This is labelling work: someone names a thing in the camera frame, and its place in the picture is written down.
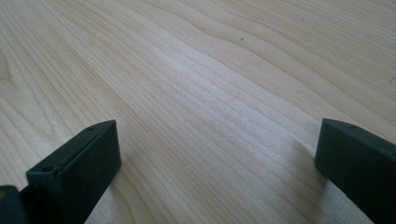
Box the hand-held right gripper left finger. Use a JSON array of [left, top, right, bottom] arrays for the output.
[[19, 119, 122, 224]]

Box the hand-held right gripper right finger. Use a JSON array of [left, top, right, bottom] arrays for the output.
[[314, 118, 396, 224]]

